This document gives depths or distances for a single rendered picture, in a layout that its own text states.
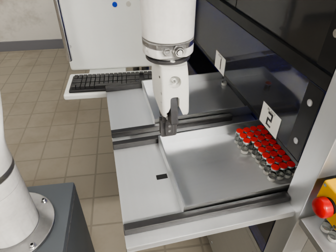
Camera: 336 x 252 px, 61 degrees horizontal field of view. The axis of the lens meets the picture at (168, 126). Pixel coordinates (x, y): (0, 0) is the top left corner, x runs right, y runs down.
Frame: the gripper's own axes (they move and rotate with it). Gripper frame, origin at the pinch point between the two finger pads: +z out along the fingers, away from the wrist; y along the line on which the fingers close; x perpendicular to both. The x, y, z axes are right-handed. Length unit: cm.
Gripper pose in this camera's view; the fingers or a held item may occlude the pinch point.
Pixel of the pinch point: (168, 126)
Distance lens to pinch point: 57.0
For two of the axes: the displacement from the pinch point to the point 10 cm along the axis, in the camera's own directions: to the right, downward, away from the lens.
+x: -9.7, 1.4, -1.8
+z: 0.0, 7.9, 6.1
